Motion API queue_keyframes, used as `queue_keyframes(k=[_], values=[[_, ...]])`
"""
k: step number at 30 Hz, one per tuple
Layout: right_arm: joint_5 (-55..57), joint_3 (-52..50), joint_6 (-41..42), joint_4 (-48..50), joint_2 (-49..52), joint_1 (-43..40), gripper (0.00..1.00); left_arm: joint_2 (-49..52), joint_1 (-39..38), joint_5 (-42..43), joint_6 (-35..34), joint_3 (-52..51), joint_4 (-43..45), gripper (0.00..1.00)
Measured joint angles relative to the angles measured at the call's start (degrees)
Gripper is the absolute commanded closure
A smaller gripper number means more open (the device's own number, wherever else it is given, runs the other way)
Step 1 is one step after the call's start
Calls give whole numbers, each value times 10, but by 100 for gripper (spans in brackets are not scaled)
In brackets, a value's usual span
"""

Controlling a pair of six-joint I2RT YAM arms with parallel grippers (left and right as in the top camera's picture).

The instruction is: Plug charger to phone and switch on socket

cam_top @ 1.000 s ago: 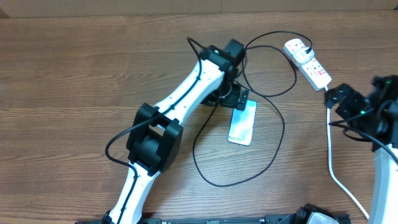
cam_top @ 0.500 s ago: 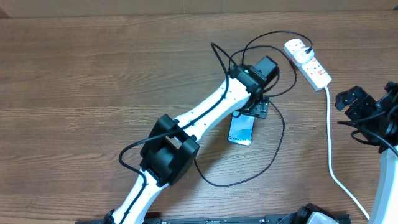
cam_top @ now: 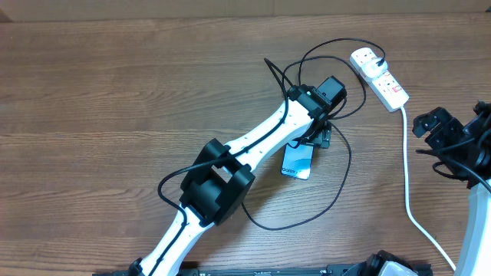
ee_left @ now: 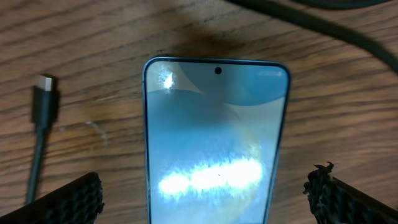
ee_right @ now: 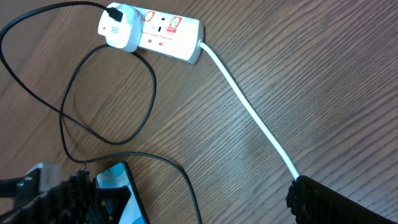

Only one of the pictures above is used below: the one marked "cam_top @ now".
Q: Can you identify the blue Galaxy smartphone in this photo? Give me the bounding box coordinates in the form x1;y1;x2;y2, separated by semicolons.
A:
281;144;314;180

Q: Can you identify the black USB charging cable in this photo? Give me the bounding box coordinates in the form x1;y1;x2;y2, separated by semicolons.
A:
240;38;387;232

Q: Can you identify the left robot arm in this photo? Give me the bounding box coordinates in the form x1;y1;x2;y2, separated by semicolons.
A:
128;76;347;275

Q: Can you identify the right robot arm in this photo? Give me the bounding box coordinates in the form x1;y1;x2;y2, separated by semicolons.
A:
412;100;490;276

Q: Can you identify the white charger plug adapter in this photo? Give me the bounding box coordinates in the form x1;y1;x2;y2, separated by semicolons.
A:
361;59;388;82

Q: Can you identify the white power strip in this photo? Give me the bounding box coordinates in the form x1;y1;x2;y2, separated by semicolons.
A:
350;48;409;112

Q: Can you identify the white power strip cord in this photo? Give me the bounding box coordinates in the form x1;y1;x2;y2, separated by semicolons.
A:
399;107;457;272

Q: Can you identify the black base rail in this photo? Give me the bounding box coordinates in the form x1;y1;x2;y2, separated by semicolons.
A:
91;261;433;276

